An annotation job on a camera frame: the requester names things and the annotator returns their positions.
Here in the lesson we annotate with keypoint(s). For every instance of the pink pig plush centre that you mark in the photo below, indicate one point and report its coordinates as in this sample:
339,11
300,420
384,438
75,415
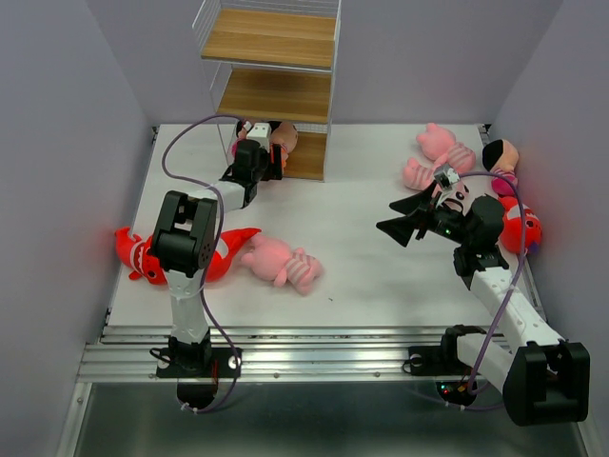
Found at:
274,260

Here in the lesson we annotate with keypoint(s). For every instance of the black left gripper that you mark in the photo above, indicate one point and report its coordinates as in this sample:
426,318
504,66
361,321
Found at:
273,169

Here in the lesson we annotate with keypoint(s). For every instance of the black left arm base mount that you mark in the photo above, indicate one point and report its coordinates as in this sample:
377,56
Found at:
203,386

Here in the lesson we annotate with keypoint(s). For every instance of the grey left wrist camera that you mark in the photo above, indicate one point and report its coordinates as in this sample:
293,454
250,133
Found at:
260,132

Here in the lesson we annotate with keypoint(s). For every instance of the red fish plush left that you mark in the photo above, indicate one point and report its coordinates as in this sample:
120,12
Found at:
229,245

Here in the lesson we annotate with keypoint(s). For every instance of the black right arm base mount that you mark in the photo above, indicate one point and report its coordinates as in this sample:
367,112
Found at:
442,360

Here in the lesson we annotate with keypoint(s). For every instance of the pink pig plush lower right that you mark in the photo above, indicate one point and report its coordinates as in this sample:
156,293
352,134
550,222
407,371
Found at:
418,177

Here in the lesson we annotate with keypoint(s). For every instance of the aluminium mounting rail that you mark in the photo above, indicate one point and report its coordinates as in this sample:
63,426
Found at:
270,355

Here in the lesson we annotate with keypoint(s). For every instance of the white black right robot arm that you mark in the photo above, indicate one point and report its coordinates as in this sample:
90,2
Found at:
542,378

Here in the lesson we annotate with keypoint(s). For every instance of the boy doll far right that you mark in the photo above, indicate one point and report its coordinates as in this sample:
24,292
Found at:
501,157

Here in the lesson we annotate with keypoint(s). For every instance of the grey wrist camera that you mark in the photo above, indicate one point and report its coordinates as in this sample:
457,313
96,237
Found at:
446,182
260,132

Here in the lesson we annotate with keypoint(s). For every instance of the red shark plush left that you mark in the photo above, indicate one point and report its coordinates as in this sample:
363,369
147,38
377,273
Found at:
135,253

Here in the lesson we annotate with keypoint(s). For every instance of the boy doll pink shorts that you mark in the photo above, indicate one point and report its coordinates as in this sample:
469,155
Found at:
241,131

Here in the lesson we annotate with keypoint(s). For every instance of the wooden three-tier wire shelf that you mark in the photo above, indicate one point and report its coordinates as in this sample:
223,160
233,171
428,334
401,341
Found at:
274,61

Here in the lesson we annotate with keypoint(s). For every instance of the pink pig plush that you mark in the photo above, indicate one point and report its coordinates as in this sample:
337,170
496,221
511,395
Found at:
274,260
440,145
418,177

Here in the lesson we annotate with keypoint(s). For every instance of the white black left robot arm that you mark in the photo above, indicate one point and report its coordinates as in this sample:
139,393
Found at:
185,237

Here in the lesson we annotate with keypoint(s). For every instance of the red fish plush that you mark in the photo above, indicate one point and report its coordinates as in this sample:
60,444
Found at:
229,245
517,225

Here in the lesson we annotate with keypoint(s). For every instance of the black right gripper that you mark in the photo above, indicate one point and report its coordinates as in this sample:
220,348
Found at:
402,228

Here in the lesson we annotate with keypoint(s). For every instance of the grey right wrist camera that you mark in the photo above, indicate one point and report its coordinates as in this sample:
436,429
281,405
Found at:
446,182

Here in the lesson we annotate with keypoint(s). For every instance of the boy doll orange shorts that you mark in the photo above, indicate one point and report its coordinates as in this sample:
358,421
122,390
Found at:
283,140

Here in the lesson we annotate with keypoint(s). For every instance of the pink pig plush upper right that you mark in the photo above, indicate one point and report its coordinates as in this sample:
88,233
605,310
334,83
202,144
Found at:
440,145

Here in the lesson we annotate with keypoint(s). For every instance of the red fish plush right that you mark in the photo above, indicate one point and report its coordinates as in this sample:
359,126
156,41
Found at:
517,225

